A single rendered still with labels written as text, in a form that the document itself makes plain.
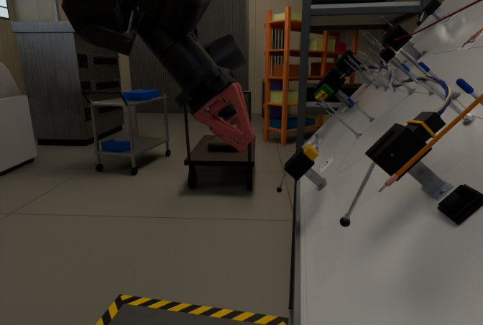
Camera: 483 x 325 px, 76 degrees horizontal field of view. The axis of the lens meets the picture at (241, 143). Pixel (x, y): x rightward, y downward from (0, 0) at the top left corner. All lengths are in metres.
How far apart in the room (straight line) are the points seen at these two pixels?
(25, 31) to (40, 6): 4.47
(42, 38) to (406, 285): 5.43
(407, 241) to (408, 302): 0.08
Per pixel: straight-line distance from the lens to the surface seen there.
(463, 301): 0.34
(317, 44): 5.43
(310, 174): 0.77
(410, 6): 1.44
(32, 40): 5.63
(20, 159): 4.65
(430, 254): 0.40
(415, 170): 0.44
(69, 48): 5.32
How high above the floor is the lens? 1.21
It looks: 14 degrees down
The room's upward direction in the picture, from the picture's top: straight up
